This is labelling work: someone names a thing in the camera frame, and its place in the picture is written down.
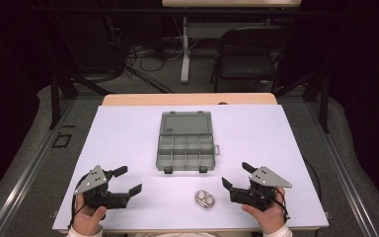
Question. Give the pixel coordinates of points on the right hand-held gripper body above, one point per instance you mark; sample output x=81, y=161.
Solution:
x=266, y=179

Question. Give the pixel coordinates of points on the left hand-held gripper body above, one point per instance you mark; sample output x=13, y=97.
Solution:
x=90, y=184

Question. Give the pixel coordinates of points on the person's left hand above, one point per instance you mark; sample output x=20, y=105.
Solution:
x=85, y=220

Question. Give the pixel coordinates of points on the person's right hand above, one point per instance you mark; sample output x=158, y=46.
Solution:
x=269, y=219

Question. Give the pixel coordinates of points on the small clear oval case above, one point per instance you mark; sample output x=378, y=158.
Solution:
x=204, y=198

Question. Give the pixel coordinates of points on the white board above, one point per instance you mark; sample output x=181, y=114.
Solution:
x=128, y=138

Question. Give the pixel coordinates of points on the grey plastic organizer box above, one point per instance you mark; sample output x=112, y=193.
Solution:
x=186, y=143

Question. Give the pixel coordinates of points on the black metal stand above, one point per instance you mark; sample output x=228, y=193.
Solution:
x=324, y=102
x=55, y=98

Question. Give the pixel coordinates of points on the wooden table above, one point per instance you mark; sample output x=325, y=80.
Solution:
x=184, y=98

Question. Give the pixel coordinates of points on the black folding chair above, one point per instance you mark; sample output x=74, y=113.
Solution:
x=246, y=65

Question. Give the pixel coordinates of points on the white-legged desk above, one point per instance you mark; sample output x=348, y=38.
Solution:
x=185, y=59

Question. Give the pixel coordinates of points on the aluminium floor rail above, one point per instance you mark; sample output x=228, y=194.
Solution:
x=29, y=168
x=340, y=168

